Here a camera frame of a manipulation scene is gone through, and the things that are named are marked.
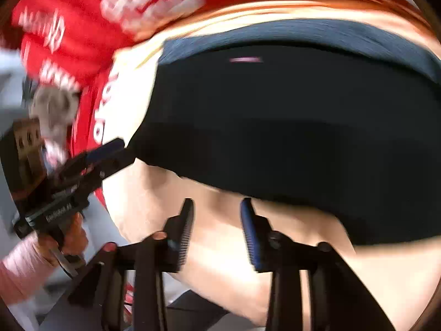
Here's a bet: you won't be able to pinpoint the red printed bedsheet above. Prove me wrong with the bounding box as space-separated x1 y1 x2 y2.
0 0 428 318

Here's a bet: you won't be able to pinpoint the black pants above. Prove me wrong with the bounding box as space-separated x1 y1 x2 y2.
129 19 441 247

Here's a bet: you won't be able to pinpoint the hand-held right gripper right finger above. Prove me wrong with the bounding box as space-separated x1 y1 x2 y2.
239 197 397 331

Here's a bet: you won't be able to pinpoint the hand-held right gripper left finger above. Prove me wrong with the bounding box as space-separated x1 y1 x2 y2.
67 198 195 331

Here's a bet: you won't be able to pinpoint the grey cloth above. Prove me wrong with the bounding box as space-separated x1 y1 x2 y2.
29 84 81 166

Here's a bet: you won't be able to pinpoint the peach patterned blanket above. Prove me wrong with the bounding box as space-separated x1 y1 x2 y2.
93 0 441 331

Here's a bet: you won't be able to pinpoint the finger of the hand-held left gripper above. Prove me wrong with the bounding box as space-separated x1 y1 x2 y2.
79 150 136 190
58 138 126 180

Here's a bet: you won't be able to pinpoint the person's left hand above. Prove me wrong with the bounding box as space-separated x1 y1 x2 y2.
36 213 89 269

